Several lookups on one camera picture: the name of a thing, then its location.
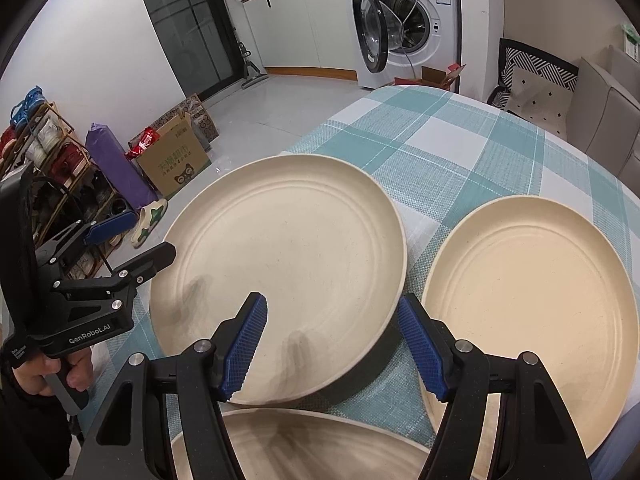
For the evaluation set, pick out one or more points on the red cardboard box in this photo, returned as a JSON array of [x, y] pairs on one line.
[[440, 77]]

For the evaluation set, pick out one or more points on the metal shoe rack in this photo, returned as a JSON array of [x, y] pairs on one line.
[[62, 187]]

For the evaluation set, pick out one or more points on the teal white checked tablecloth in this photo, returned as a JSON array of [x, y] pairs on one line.
[[425, 150]]

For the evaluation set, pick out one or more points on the cream green slipper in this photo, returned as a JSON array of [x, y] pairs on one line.
[[147, 222]]

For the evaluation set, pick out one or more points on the shoe rack with shoes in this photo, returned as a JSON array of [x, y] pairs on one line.
[[65, 155]]

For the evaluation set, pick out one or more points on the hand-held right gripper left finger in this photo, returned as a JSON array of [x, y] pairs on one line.
[[245, 345]]

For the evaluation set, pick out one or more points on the black frame chair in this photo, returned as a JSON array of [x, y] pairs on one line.
[[535, 67]]

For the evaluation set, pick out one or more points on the beige round plate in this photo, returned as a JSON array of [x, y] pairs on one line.
[[525, 285], [310, 450], [280, 240]]

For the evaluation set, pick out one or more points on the green white carton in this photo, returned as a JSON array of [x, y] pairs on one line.
[[631, 40]]

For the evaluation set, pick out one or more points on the upright floor mop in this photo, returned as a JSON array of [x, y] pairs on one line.
[[255, 75]]

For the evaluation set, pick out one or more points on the red snack packet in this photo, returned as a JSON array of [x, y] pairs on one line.
[[142, 142]]

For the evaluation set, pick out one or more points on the white base cabinet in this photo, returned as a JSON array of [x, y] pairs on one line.
[[285, 25]]

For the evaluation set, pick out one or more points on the diamond print white cushion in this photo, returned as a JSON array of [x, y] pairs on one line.
[[540, 97]]

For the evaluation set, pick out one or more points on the person's left forearm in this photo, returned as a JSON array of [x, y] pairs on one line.
[[30, 440]]

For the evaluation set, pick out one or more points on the white washing machine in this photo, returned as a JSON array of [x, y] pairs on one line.
[[440, 50]]

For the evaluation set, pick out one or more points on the patterned paper bag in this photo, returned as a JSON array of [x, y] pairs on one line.
[[200, 115]]

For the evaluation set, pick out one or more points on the grey sofa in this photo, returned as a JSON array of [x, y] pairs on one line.
[[610, 110]]

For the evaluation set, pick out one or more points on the brown cardboard box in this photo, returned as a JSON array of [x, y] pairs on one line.
[[175, 160]]

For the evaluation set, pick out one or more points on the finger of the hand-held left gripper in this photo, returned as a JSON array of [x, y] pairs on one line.
[[112, 225], [155, 257]]

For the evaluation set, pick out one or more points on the person's left hand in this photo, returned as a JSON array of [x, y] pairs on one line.
[[32, 377]]

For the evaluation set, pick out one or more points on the purple bag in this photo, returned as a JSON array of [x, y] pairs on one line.
[[115, 160]]

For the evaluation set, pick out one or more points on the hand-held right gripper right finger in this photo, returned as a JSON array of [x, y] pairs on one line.
[[420, 345]]

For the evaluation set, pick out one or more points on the dark glass door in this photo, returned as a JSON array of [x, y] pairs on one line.
[[190, 25]]

